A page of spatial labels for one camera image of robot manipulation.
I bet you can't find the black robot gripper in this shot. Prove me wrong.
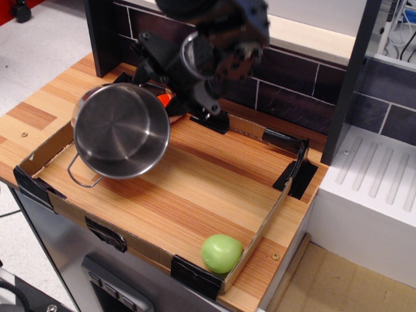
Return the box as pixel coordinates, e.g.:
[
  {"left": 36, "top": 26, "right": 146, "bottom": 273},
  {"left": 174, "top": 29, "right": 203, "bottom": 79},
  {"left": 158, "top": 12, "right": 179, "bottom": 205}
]
[{"left": 131, "top": 31, "right": 228, "bottom": 120}]

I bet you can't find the stainless steel pot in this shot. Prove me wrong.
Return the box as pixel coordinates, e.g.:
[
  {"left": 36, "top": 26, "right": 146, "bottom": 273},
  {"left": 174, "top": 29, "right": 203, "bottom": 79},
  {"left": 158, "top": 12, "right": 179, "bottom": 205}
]
[{"left": 71, "top": 83, "right": 170, "bottom": 179}]

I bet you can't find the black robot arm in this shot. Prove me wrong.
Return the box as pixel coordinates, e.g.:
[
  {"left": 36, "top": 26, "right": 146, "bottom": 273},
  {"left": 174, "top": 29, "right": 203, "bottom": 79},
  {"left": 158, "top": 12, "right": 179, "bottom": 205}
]
[{"left": 132, "top": 1, "right": 270, "bottom": 120}]

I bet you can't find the cardboard fence with black tape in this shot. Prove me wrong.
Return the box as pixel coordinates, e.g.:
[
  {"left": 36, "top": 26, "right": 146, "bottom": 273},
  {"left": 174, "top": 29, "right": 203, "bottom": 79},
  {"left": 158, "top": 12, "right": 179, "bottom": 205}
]
[{"left": 13, "top": 71, "right": 319, "bottom": 301}]

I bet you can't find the plastic salmon sushi toy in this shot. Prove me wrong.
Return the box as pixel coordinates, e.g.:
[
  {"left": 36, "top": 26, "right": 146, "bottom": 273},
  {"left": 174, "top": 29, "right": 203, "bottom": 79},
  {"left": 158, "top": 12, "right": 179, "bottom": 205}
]
[{"left": 157, "top": 93, "right": 187, "bottom": 124}]

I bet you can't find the black caster wheel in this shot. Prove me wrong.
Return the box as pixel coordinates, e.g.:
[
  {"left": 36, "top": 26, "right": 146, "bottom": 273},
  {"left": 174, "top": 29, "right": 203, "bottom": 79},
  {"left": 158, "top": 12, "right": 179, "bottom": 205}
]
[{"left": 10, "top": 0, "right": 32, "bottom": 23}]

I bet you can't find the green plastic apple toy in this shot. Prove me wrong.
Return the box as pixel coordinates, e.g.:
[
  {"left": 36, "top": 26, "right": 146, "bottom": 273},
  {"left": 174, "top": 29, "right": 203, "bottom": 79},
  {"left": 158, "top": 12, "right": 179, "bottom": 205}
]
[{"left": 201, "top": 234, "right": 243, "bottom": 274}]

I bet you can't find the toy oven control panel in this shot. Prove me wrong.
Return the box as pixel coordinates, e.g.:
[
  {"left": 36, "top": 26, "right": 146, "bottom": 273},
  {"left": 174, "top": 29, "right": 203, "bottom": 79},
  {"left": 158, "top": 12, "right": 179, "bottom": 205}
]
[{"left": 81, "top": 256, "right": 155, "bottom": 312}]

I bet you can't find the white dish drainer sink unit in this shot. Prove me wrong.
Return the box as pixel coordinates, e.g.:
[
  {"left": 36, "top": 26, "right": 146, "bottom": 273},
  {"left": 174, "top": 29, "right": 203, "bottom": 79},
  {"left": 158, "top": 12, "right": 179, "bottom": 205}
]
[{"left": 307, "top": 127, "right": 415, "bottom": 287}]

